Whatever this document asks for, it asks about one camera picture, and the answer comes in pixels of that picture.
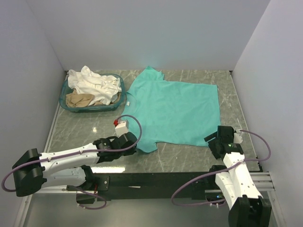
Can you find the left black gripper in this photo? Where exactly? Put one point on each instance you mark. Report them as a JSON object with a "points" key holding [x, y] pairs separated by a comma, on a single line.
{"points": [[131, 151]]}

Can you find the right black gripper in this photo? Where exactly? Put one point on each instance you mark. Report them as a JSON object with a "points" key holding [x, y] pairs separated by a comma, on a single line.
{"points": [[211, 144]]}

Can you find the teal t shirt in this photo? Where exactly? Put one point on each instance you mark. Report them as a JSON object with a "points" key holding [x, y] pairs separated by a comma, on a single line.
{"points": [[170, 111]]}

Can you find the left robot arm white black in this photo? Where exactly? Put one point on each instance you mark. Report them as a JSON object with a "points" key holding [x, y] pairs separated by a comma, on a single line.
{"points": [[34, 171]]}

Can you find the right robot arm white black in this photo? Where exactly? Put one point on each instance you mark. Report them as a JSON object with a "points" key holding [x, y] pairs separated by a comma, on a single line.
{"points": [[247, 206]]}

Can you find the white t shirt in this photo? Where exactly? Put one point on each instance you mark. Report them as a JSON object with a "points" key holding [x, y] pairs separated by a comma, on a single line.
{"points": [[106, 89]]}

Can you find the beige t shirt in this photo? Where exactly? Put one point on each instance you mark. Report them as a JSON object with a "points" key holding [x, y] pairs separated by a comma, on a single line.
{"points": [[75, 100]]}

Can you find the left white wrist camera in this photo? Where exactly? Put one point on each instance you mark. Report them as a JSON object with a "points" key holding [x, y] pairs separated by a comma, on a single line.
{"points": [[121, 127]]}

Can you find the aluminium frame rail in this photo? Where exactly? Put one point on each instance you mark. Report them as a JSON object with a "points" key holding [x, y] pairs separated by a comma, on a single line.
{"points": [[228, 184]]}

